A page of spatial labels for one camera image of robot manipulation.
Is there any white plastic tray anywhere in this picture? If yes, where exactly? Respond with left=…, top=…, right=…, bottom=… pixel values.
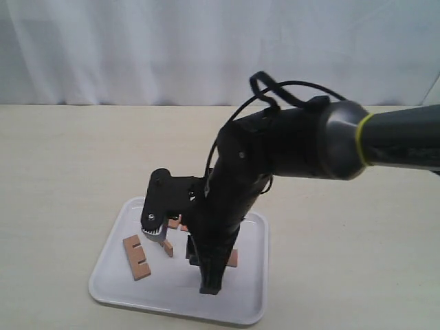
left=89, top=197, right=270, bottom=326

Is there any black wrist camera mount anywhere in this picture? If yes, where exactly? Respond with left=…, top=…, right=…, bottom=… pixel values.
left=141, top=168, right=205, bottom=243

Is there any white curtain backdrop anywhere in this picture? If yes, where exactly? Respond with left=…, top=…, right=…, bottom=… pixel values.
left=1, top=1, right=439, bottom=105

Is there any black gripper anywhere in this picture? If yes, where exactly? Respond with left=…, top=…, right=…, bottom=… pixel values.
left=184, top=161, right=272, bottom=295

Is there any wooden notched puzzle piece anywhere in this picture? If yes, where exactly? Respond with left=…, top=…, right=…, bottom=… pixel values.
left=123, top=234, right=151, bottom=281
left=151, top=225, right=174, bottom=258
left=226, top=249, right=238, bottom=267
left=168, top=215, right=188, bottom=232

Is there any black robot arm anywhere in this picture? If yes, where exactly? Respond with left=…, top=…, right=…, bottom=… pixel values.
left=186, top=97, right=439, bottom=295

